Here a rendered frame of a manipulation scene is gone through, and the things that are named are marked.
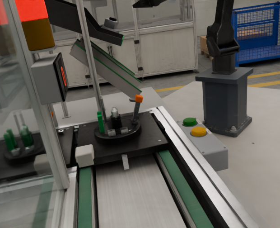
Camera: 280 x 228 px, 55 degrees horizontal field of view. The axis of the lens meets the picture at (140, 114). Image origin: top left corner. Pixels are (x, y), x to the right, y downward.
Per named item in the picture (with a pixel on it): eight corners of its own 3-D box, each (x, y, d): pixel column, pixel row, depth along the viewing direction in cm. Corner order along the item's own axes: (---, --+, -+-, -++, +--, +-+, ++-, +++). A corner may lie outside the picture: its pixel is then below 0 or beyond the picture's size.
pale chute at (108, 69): (134, 90, 111) (141, 81, 109) (134, 101, 99) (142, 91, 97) (76, 47, 104) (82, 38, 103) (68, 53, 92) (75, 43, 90)
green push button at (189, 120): (193, 122, 84) (193, 116, 83) (198, 127, 80) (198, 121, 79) (181, 124, 83) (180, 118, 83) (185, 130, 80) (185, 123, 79)
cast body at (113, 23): (117, 37, 114) (121, 20, 111) (114, 37, 110) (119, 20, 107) (98, 30, 114) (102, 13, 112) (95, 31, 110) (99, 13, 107)
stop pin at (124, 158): (128, 166, 70) (126, 153, 69) (129, 168, 69) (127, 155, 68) (123, 167, 70) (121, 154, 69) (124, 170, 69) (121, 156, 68)
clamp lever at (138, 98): (137, 119, 80) (142, 95, 78) (137, 121, 79) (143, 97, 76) (125, 117, 80) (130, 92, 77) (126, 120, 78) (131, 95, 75)
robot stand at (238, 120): (252, 121, 99) (254, 67, 92) (236, 137, 90) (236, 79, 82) (215, 114, 109) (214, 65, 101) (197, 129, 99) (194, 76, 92)
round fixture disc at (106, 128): (137, 119, 87) (136, 113, 86) (146, 138, 74) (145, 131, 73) (94, 127, 85) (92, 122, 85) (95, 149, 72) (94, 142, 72)
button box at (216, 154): (197, 134, 87) (196, 116, 85) (229, 169, 68) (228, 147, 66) (176, 138, 86) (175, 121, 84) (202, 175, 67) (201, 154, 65)
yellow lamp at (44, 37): (56, 44, 52) (50, 17, 51) (53, 47, 48) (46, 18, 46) (30, 48, 52) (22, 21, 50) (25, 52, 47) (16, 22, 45)
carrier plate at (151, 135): (149, 116, 93) (149, 110, 92) (169, 149, 71) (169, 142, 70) (79, 130, 90) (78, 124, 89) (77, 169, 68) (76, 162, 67)
